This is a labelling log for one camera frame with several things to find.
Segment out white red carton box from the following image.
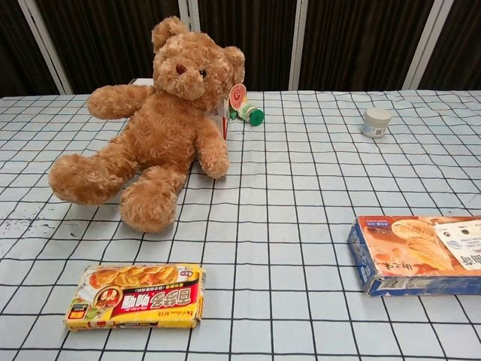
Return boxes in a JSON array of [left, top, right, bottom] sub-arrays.
[[210, 96, 231, 141]]

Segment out small white plastic jar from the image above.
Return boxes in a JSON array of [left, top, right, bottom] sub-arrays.
[[361, 108, 392, 139]]

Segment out dark slatted partition screen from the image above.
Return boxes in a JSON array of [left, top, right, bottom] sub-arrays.
[[0, 0, 481, 97]]

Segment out yellow curry roux box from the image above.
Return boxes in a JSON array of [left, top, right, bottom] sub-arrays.
[[62, 264, 207, 332]]

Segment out white black grid tablecloth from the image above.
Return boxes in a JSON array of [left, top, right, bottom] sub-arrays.
[[0, 89, 481, 361]]

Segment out round red white hang tag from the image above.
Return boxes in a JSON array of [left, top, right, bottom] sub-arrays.
[[229, 83, 247, 111]]

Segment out orange blue pastry box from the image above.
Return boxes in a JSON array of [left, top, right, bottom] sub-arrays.
[[346, 215, 481, 298]]

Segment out white screen frame post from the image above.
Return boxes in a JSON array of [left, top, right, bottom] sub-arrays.
[[177, 0, 200, 32], [288, 0, 320, 91], [17, 0, 73, 95], [404, 0, 455, 90]]

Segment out white bottle with green cap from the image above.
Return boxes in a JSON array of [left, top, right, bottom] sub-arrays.
[[238, 103, 265, 127]]

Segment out brown plush teddy bear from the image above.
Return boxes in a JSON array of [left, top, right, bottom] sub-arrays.
[[47, 15, 246, 233]]

